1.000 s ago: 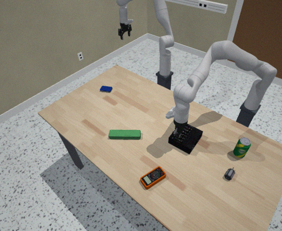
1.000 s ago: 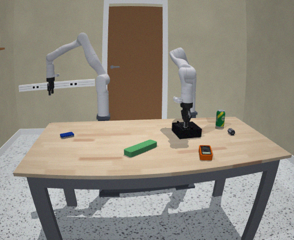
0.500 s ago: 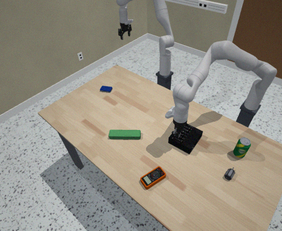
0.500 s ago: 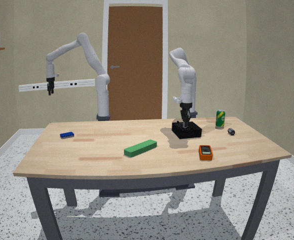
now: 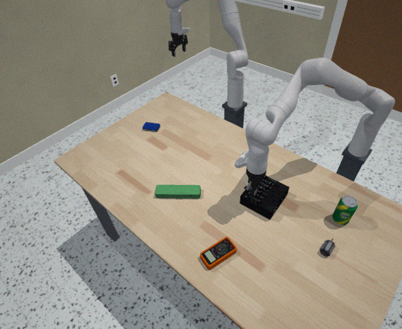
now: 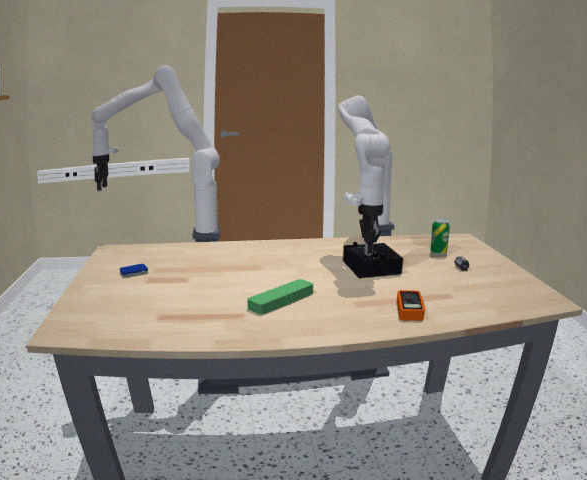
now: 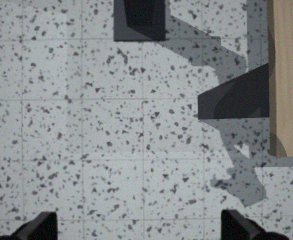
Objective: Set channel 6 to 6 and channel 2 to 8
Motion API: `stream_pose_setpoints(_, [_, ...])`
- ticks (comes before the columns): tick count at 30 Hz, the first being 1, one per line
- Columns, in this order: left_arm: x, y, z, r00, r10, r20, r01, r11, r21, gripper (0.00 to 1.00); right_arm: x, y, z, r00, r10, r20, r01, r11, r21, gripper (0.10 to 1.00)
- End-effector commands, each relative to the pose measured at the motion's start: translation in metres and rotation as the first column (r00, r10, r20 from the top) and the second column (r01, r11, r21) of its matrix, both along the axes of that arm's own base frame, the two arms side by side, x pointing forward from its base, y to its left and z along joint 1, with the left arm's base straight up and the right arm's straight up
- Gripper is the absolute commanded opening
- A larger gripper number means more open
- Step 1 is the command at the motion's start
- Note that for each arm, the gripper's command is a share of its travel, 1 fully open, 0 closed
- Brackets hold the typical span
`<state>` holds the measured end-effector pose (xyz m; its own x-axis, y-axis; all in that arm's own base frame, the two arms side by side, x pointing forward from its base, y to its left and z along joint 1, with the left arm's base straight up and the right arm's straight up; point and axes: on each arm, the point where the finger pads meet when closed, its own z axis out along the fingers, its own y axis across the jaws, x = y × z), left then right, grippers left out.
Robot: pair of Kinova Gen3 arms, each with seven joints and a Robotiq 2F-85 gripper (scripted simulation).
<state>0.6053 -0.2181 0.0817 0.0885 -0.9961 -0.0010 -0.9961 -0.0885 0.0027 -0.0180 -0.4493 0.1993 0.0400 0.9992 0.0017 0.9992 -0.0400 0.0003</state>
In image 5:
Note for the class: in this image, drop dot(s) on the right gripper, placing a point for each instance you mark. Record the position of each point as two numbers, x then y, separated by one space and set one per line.
177 40

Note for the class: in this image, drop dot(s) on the green drink can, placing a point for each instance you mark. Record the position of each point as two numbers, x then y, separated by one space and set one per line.
345 210

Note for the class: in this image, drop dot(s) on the orange digital multimeter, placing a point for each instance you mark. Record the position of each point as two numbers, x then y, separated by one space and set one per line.
218 252

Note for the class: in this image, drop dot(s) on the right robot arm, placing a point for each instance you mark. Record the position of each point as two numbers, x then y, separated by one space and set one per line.
235 59

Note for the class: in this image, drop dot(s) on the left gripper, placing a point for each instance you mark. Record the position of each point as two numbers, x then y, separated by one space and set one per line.
253 181

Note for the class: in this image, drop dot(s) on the black lighting desk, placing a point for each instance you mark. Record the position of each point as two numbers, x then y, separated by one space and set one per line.
270 194

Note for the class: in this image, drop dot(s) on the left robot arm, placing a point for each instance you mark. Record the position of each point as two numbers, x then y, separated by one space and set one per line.
317 71

